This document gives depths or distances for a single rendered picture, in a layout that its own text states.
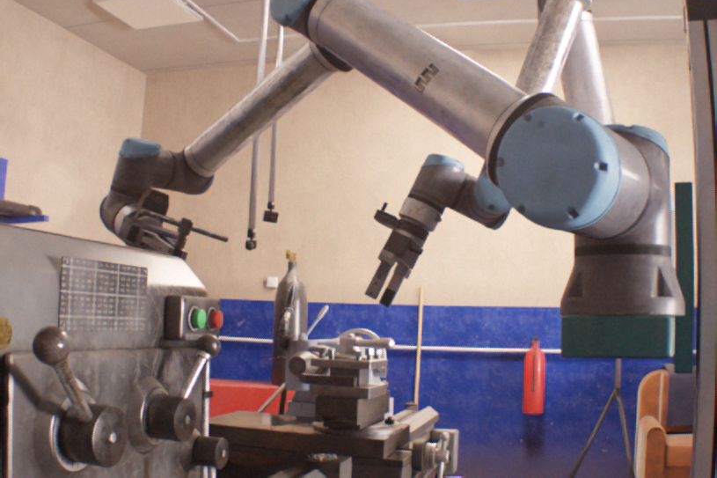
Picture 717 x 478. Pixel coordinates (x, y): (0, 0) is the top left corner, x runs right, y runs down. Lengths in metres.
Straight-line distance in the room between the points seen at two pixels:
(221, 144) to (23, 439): 0.97
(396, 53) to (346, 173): 5.10
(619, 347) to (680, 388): 4.38
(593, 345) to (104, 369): 0.65
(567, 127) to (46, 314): 0.64
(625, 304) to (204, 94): 6.09
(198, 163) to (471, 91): 0.81
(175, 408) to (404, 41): 0.62
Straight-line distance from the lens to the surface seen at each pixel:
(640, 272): 1.09
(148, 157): 1.67
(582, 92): 1.80
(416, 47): 1.14
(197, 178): 1.73
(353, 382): 1.99
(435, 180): 1.69
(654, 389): 5.64
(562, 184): 0.93
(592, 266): 1.10
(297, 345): 2.58
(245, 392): 4.79
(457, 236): 5.95
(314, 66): 1.49
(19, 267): 0.84
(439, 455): 2.13
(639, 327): 1.06
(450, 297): 5.93
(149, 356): 1.04
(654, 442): 5.15
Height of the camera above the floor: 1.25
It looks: 7 degrees up
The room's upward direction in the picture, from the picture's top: 2 degrees clockwise
